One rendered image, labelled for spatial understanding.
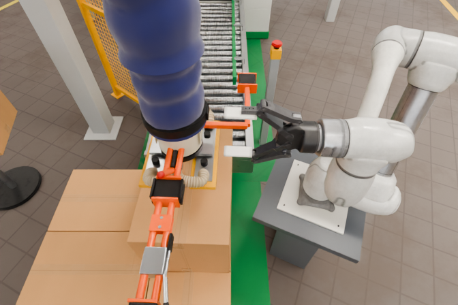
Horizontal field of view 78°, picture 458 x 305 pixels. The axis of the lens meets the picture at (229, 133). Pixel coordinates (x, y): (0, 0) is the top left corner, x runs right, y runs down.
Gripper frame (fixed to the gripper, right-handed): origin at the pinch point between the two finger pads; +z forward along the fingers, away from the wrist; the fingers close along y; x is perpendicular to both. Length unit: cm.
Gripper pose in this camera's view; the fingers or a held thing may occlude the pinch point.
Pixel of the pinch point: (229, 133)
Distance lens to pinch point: 65.7
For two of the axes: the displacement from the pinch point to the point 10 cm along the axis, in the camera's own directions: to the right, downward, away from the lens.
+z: -10.0, -0.5, 0.2
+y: -0.2, 6.5, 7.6
